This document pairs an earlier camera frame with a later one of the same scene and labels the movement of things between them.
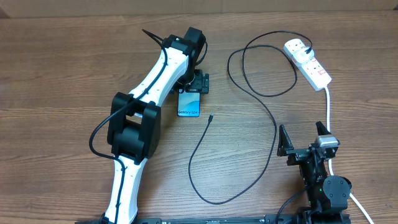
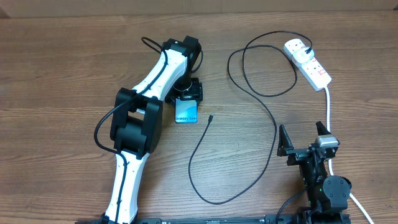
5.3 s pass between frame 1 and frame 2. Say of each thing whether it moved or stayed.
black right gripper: stayed
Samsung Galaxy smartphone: moved
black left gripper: moved
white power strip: stayed
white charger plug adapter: stayed
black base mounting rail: stayed
